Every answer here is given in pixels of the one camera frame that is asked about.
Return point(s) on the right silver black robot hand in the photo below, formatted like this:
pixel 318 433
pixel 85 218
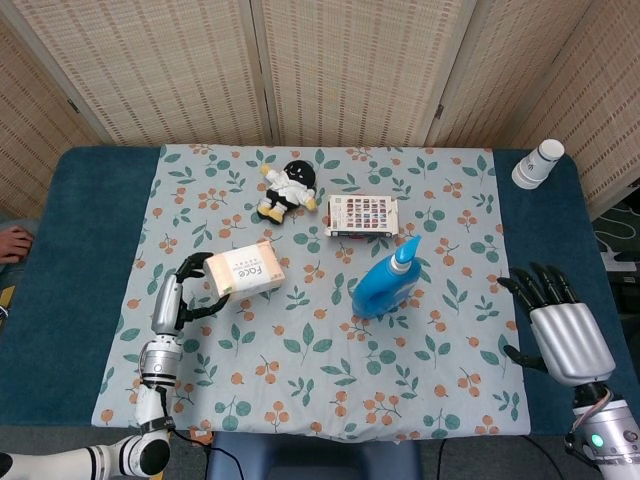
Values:
pixel 572 345

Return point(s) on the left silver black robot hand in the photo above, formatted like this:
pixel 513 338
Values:
pixel 167 305

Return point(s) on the white tissue pack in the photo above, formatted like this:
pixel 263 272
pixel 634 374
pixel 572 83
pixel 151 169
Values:
pixel 245 272

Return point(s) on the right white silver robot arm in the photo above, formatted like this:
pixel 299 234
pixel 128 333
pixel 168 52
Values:
pixel 607 435

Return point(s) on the floral tablecloth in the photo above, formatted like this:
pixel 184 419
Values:
pixel 325 360

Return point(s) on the white box with picture grid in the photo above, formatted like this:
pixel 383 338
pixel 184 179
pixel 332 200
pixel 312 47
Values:
pixel 362 214

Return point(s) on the teal table cover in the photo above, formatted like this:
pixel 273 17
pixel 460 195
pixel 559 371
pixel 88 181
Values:
pixel 80 210

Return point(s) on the green patterned mat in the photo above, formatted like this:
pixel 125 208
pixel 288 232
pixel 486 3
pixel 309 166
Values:
pixel 620 225

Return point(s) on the orange tag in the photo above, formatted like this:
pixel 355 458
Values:
pixel 202 434

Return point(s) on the person's hand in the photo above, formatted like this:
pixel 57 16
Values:
pixel 15 243

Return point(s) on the black white plush doll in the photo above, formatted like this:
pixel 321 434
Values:
pixel 287 192

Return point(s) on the stack of white paper cups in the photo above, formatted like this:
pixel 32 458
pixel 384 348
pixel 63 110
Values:
pixel 536 165

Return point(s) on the blue detergent pump bottle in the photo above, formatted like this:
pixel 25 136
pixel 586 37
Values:
pixel 380 290

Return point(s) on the blue chair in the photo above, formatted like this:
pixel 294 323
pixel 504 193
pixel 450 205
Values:
pixel 310 457

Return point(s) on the woven folding screen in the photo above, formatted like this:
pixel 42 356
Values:
pixel 350 65

